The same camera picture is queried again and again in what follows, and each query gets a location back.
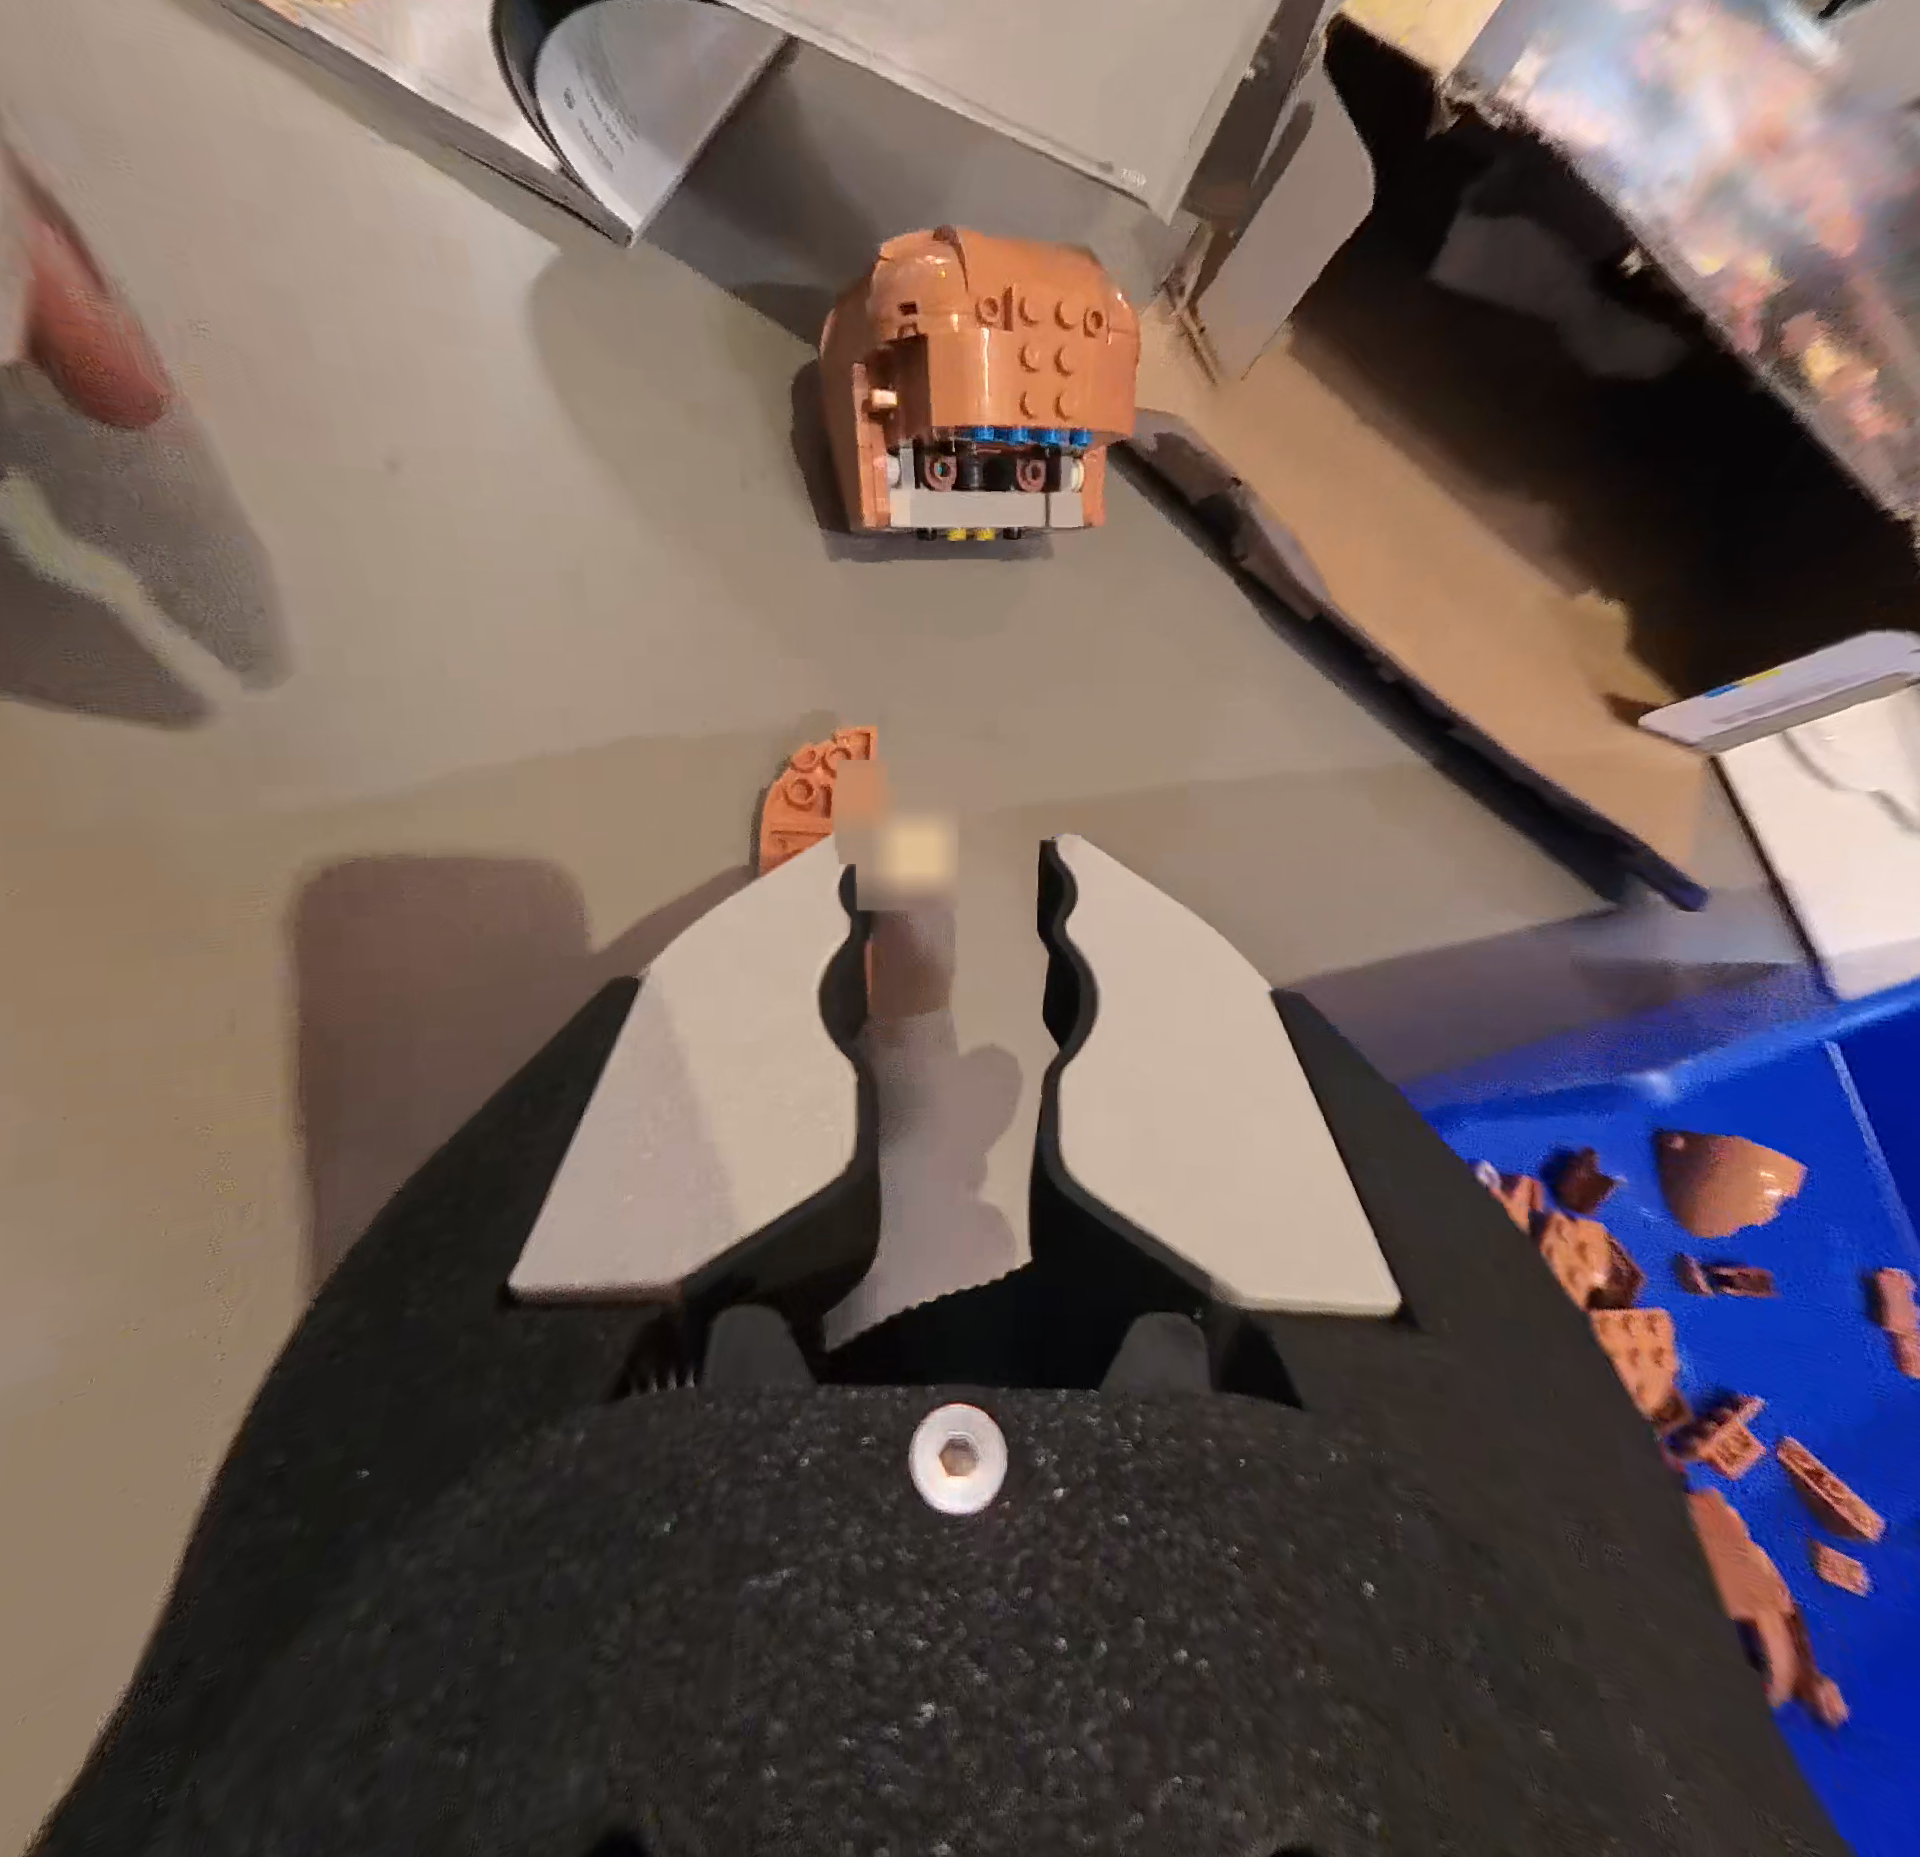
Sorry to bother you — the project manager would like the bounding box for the person's left hand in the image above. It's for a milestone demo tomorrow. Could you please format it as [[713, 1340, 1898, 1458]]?
[[0, 146, 176, 439]]

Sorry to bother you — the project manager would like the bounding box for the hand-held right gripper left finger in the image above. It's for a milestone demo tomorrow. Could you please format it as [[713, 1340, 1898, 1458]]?
[[511, 861, 876, 1352]]

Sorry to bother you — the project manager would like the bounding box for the white screen stand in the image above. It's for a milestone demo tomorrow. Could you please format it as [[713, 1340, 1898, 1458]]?
[[1634, 634, 1920, 996]]

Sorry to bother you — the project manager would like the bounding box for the instruction booklet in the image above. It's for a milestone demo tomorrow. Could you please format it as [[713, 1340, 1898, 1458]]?
[[134, 0, 1382, 246]]

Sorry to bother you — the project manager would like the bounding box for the brown curved brick piece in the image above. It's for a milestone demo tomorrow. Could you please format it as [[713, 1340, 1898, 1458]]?
[[751, 722, 881, 881]]

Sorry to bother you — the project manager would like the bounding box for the pile of brown bricks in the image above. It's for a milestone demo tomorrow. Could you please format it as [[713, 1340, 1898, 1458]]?
[[1471, 1121, 1920, 1732]]

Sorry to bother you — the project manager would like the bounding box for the blue plastic bin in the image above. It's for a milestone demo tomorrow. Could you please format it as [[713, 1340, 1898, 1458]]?
[[1410, 976, 1920, 1857]]

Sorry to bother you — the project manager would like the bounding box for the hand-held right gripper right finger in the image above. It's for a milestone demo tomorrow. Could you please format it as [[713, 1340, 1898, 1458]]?
[[1037, 831, 1405, 1352]]

